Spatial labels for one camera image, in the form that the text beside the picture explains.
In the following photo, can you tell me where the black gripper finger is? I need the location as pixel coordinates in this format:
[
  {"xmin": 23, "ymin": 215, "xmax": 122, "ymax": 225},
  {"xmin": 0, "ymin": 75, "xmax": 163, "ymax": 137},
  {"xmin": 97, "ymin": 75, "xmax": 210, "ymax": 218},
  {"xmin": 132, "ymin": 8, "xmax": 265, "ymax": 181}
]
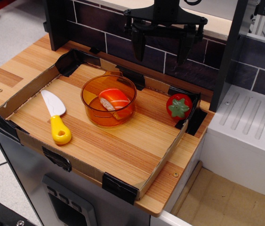
[
  {"xmin": 131, "ymin": 27, "xmax": 146, "ymax": 61},
  {"xmin": 177, "ymin": 32, "xmax": 195, "ymax": 65}
]

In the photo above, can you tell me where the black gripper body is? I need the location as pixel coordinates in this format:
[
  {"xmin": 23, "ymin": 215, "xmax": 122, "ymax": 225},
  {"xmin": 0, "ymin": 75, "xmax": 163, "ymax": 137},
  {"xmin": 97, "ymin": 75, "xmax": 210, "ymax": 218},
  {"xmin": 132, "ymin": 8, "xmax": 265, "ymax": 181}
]
[{"xmin": 123, "ymin": 0, "xmax": 208, "ymax": 42}]

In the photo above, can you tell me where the orange salmon sushi toy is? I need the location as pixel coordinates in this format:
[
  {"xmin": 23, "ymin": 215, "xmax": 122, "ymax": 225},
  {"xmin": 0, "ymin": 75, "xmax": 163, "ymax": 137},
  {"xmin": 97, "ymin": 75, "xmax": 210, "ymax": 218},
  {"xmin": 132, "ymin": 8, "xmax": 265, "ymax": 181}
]
[{"xmin": 98, "ymin": 88, "xmax": 130, "ymax": 111}]

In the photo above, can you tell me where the cardboard fence with black tape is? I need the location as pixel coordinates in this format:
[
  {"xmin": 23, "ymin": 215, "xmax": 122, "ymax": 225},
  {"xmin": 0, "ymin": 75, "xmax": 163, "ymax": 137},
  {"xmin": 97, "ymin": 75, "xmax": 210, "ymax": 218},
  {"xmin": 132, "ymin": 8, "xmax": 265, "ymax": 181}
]
[{"xmin": 0, "ymin": 49, "xmax": 209, "ymax": 204}]

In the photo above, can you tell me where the orange transparent plastic pot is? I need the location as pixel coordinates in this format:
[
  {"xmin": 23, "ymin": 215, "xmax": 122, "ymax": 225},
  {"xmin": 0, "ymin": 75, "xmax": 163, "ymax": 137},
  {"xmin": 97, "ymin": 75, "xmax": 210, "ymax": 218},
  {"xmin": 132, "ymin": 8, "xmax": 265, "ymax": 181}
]
[{"xmin": 81, "ymin": 71, "xmax": 137, "ymax": 127}]

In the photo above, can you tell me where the red toy tomato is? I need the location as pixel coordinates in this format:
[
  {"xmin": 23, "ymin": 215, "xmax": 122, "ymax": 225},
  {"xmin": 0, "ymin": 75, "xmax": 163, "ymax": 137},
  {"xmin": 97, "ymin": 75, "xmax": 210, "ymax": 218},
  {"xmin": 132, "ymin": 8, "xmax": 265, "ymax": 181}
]
[{"xmin": 166, "ymin": 93, "xmax": 193, "ymax": 120}]

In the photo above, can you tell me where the white yellow toy knife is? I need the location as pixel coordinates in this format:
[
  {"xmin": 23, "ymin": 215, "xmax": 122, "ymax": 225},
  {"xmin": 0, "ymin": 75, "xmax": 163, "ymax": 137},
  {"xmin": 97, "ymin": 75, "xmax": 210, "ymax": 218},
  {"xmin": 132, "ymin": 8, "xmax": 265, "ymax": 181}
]
[{"xmin": 40, "ymin": 90, "xmax": 72, "ymax": 145}]

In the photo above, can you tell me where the grey toy oven front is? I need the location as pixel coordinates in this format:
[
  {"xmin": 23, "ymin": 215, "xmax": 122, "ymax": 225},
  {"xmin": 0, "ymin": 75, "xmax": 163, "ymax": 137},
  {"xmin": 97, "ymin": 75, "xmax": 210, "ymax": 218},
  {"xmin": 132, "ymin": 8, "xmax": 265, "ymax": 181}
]
[{"xmin": 0, "ymin": 133, "xmax": 151, "ymax": 226}]

